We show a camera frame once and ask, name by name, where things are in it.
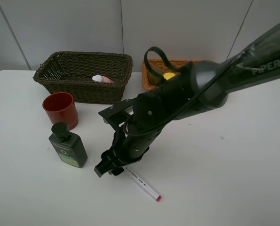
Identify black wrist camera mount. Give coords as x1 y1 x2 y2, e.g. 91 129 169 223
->
98 99 134 131

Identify orange wicker basket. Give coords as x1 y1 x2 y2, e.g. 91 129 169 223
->
142 59 190 90

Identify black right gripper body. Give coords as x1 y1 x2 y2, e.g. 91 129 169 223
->
101 130 161 170

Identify brown kiwi fruit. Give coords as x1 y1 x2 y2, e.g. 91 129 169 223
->
147 66 163 86

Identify red plastic cup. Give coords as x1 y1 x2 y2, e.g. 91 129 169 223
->
42 92 79 130

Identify white pink-tipped marker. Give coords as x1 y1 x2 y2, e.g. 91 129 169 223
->
123 167 162 202

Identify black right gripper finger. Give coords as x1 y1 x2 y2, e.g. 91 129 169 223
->
110 167 124 176
94 163 112 178

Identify pink bottle white cap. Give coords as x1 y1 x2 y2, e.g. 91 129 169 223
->
92 74 114 84

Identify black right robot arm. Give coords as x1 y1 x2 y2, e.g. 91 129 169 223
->
94 23 280 177

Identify yellow lemon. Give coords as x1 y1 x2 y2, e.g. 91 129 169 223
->
163 73 176 80

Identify dark green pump bottle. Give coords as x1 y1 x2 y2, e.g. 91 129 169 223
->
48 122 88 168

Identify dark brown wicker basket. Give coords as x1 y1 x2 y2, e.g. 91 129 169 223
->
33 51 133 104

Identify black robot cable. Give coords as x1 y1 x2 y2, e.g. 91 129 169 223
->
144 46 193 82

